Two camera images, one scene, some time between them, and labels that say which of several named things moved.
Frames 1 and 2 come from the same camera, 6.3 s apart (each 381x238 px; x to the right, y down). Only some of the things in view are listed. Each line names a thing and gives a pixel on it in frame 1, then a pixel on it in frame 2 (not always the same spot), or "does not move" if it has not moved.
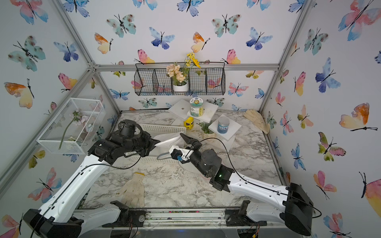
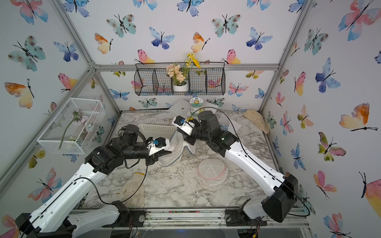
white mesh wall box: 72,130 does not move
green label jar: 196,105 does not move
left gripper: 150,143 -> 152,159
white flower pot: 182,88 does not move
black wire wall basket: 195,78 does not move
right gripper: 192,141 -> 188,139
